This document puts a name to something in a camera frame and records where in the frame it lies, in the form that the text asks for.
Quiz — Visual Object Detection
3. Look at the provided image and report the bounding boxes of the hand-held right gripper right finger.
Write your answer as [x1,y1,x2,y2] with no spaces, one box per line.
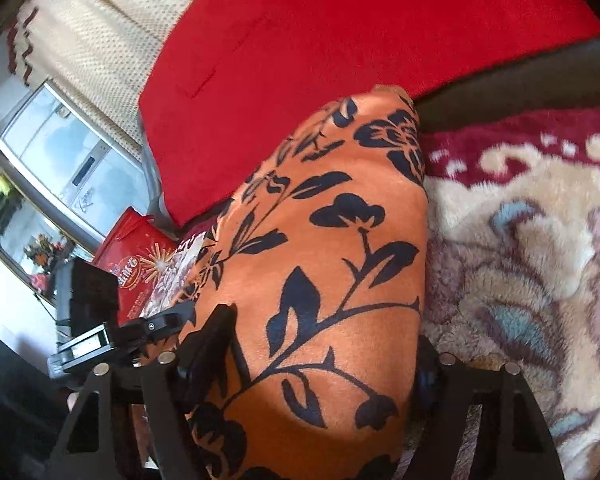
[404,335,566,480]

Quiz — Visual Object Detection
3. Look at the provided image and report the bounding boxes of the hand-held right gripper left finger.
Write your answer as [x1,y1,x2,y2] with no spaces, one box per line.
[49,304,239,480]

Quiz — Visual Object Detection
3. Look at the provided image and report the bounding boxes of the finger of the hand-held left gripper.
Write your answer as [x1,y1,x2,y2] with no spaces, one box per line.
[140,300,197,344]

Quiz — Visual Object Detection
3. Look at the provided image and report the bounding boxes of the orange floral garment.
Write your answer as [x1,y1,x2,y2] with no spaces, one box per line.
[180,85,431,480]

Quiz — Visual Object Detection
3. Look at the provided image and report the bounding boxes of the red printed bag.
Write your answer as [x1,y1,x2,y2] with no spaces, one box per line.
[91,208,181,326]

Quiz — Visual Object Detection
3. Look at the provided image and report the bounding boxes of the potted flowers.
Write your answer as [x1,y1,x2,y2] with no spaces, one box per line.
[0,172,76,293]

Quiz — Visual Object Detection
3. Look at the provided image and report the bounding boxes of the window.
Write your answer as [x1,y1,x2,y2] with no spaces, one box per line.
[0,80,155,243]

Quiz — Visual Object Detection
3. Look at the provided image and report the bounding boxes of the maroon cream patterned blanket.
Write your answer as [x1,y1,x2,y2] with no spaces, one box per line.
[170,105,600,480]

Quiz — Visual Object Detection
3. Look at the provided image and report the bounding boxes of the cream curtain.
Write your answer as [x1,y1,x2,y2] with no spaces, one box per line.
[7,0,227,161]

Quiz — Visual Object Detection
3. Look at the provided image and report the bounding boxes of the red plush blanket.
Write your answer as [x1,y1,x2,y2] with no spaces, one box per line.
[139,0,600,228]

